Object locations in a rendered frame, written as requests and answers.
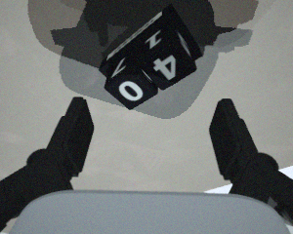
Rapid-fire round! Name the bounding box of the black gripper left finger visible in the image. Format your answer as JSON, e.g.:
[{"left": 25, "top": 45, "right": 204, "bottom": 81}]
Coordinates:
[{"left": 0, "top": 97, "right": 94, "bottom": 232}]

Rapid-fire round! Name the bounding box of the black calendar cube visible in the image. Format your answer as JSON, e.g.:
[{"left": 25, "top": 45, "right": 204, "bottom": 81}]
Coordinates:
[
  {"left": 105, "top": 49, "right": 158, "bottom": 110},
  {"left": 138, "top": 21, "right": 196, "bottom": 91}
]

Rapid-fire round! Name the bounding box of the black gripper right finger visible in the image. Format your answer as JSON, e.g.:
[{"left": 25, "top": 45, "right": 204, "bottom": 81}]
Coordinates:
[{"left": 209, "top": 98, "right": 293, "bottom": 226}]

